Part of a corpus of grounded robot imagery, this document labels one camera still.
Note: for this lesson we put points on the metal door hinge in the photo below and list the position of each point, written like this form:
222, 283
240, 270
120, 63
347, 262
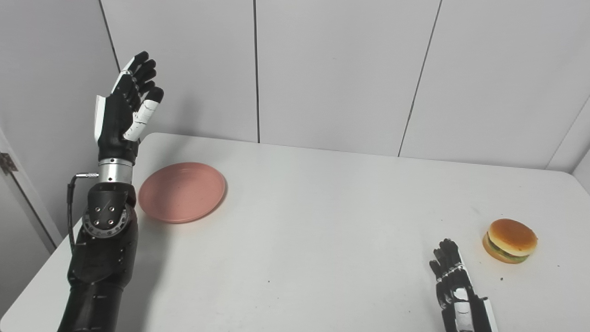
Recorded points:
6, 163

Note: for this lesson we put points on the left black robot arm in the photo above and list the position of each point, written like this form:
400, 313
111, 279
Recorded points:
103, 244

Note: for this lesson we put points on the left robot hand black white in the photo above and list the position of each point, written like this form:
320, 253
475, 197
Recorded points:
115, 120

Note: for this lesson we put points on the toy hamburger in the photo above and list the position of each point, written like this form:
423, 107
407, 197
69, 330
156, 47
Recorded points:
511, 237

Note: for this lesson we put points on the pink round plate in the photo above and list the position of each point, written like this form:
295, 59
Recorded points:
182, 191

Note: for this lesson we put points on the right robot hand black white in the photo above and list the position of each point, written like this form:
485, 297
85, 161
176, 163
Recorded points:
461, 299

